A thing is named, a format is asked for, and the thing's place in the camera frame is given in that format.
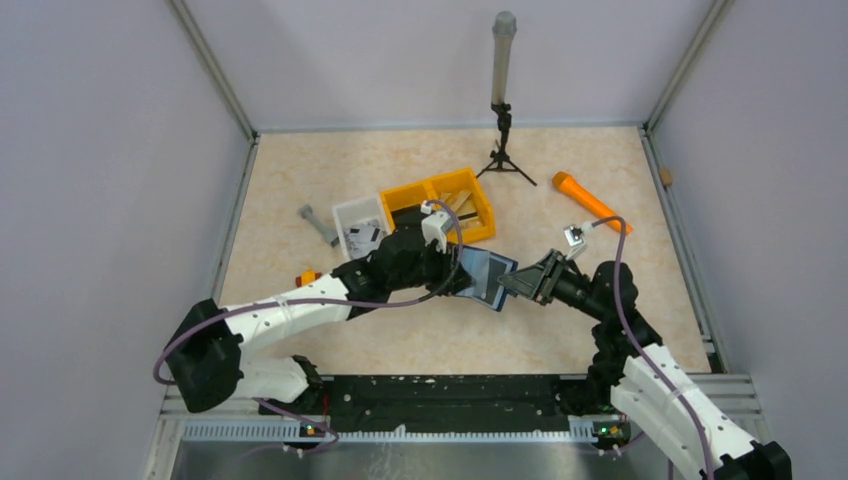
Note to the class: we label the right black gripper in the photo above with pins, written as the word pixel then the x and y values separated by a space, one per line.
pixel 538 282

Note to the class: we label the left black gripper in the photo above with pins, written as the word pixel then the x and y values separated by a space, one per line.
pixel 452 277

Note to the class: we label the blue leather card holder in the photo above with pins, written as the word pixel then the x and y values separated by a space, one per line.
pixel 484 268

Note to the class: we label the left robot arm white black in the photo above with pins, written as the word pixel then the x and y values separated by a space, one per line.
pixel 212 356

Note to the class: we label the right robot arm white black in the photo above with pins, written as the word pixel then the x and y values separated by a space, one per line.
pixel 634 373

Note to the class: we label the wooden blocks in bin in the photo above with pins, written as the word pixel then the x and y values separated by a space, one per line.
pixel 462 204

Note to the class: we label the yellow plastic bin left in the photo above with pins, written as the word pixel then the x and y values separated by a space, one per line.
pixel 403 197

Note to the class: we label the yellow plastic bin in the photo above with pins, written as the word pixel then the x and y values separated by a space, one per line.
pixel 403 197
pixel 465 179

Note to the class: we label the yellow plastic bin right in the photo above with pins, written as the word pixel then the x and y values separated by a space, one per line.
pixel 465 179

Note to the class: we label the white plastic bin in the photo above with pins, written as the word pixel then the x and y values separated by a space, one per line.
pixel 361 225

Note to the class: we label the black tripod stand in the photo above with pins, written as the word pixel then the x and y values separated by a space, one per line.
pixel 500 160

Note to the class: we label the small orange red toy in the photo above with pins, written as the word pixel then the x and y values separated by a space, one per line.
pixel 307 277

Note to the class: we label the grey plastic bolt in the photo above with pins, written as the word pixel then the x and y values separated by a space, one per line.
pixel 328 234

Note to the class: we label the grey microphone on stand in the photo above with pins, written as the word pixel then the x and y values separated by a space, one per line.
pixel 504 30

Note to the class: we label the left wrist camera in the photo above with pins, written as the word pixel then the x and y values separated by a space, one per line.
pixel 438 222

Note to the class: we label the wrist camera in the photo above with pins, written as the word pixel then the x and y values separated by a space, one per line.
pixel 438 222
pixel 575 238

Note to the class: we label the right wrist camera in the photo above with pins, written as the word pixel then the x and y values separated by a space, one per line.
pixel 575 238

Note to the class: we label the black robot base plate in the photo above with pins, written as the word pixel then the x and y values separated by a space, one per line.
pixel 448 403

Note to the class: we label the small wooden piece on rail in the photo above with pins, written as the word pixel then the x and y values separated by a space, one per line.
pixel 665 177

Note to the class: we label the white cable duct strip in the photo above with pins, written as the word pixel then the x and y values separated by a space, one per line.
pixel 292 431

